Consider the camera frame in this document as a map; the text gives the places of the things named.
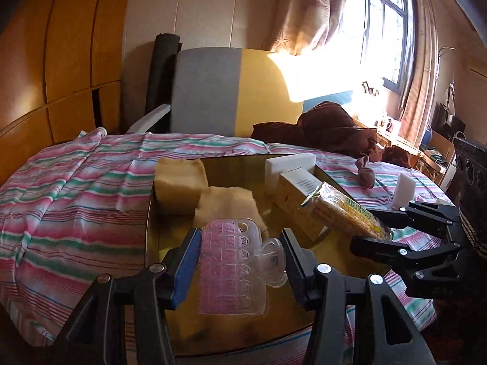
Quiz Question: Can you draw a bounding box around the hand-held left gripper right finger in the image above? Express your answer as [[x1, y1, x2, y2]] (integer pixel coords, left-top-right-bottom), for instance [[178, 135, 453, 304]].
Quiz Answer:
[[279, 228, 435, 365]]

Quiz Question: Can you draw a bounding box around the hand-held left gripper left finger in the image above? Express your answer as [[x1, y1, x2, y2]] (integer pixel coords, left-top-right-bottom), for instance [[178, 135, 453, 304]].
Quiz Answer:
[[53, 227, 202, 365]]

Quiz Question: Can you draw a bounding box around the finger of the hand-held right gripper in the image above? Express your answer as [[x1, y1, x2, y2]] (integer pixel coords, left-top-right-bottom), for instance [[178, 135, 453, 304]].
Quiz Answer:
[[349, 237, 464, 299], [366, 200, 462, 239]]

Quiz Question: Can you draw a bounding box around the white sponge block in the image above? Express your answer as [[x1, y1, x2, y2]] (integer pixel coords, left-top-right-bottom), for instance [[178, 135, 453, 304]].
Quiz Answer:
[[265, 152, 317, 194], [391, 172, 416, 210]]

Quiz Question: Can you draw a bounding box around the clear case with pink inserts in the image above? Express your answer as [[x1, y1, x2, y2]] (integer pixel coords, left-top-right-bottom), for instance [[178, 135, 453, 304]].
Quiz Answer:
[[198, 217, 289, 316]]

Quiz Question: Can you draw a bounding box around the plastic-wrapped cracker packet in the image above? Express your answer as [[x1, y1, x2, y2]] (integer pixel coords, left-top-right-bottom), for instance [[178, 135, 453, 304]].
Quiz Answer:
[[300, 181, 392, 242]]

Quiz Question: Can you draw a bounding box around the pink knitted glove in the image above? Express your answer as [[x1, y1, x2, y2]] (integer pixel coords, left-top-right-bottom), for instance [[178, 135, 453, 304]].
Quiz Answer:
[[355, 156, 375, 189]]

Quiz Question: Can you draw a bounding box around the cream cardboard box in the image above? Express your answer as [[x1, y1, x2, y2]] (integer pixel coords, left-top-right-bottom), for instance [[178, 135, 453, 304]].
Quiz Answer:
[[275, 167, 331, 241]]

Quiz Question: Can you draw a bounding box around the yellow sponge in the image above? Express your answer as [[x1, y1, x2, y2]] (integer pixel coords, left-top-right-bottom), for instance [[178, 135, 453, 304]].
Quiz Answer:
[[193, 186, 269, 236], [154, 158, 209, 214]]

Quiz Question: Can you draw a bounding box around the gold metal tin box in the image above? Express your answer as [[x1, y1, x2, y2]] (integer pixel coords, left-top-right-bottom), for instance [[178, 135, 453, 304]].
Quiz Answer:
[[144, 154, 394, 358]]

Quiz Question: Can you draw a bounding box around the brown cardboard box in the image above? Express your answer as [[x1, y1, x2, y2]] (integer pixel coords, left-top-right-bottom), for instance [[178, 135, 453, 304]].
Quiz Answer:
[[428, 131, 455, 168]]

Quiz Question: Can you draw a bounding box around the black appliance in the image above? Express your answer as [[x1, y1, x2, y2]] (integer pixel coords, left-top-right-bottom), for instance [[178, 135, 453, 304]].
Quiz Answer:
[[434, 103, 467, 139]]

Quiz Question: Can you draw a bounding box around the wooden side desk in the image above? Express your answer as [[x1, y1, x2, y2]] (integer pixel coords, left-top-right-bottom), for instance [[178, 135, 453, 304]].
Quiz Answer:
[[354, 116, 457, 183]]

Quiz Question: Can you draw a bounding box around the beige striped curtain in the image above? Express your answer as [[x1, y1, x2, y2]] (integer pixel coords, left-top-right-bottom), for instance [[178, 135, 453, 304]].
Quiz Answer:
[[398, 0, 440, 149]]

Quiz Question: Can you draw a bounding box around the curved floor lamp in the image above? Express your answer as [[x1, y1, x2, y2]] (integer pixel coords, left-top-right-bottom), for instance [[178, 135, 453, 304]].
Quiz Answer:
[[437, 46, 457, 84]]

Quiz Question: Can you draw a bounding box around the brown blanket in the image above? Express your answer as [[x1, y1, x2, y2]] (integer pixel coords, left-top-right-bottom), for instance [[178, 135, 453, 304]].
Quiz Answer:
[[250, 101, 421, 168]]

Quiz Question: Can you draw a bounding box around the pink striped cloth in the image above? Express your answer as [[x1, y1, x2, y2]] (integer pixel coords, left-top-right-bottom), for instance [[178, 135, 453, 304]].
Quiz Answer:
[[0, 127, 457, 365]]

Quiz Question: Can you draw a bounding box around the blue upholstered panel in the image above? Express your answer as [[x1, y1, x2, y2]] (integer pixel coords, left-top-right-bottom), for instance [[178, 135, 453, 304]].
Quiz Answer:
[[303, 90, 354, 113]]

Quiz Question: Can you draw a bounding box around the grey and yellow chair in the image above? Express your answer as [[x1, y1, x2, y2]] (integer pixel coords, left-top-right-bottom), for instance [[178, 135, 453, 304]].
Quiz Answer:
[[125, 47, 305, 137]]

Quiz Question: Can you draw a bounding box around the dark-framed window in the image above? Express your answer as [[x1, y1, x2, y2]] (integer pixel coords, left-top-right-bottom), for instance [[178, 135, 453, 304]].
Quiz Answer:
[[335, 0, 413, 92]]

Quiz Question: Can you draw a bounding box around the black rolled mat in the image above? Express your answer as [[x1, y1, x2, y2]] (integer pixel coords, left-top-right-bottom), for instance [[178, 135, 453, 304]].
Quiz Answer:
[[145, 33, 180, 113]]

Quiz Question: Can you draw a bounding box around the beige patterned curtain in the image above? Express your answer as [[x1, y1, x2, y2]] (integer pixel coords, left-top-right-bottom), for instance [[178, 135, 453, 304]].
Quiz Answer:
[[262, 0, 352, 56]]

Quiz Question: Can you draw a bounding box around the wooden wardrobe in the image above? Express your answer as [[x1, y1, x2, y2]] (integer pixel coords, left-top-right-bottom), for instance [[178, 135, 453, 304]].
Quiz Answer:
[[0, 0, 135, 187]]

